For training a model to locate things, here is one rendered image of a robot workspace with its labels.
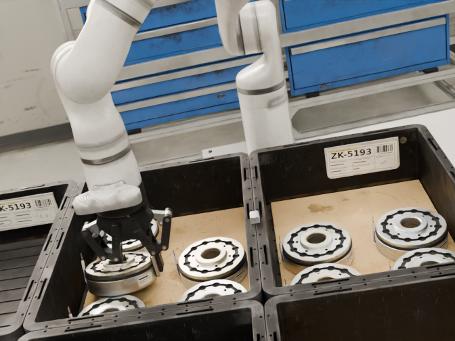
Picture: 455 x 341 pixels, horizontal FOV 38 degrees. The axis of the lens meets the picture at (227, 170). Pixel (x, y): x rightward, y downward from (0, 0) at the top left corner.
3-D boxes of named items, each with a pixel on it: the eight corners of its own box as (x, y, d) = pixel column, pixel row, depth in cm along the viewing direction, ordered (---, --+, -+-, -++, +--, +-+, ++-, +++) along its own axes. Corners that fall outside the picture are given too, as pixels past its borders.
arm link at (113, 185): (74, 218, 87) (59, 176, 85) (89, 178, 97) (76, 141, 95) (141, 206, 87) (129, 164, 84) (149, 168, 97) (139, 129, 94)
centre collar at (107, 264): (106, 260, 103) (105, 256, 102) (137, 256, 102) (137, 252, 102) (99, 271, 98) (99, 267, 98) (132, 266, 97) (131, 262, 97)
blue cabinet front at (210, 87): (114, 132, 293) (79, 7, 267) (273, 99, 295) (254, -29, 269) (113, 134, 290) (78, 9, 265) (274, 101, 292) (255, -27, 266)
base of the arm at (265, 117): (244, 160, 139) (231, 84, 131) (286, 149, 140) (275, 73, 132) (258, 179, 131) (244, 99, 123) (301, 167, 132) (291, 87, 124)
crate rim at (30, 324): (82, 189, 117) (78, 177, 116) (250, 162, 115) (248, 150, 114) (25, 347, 82) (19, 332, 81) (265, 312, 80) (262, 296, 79)
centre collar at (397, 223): (391, 218, 101) (391, 214, 101) (424, 215, 100) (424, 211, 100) (396, 236, 97) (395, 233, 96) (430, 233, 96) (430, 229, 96)
